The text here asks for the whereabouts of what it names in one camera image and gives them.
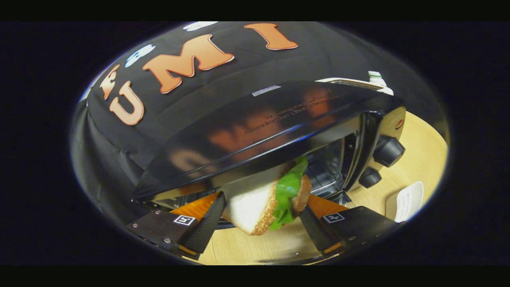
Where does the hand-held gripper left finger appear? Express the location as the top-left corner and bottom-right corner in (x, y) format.
(126, 191), (227, 260)

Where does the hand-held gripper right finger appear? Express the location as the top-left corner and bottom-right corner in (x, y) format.
(299, 195), (401, 258)

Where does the triangular lettuce sandwich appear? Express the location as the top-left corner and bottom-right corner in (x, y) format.
(221, 155), (312, 236)

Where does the black toaster oven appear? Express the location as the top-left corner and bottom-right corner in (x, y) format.
(131, 81), (407, 228)

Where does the white pop-up toaster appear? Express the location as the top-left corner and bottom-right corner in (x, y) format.
(317, 77), (394, 96)

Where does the white plate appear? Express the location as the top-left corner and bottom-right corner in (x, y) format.
(384, 181), (425, 223)

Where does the white bottle with green label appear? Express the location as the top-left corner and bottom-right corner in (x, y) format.
(367, 71), (389, 88)

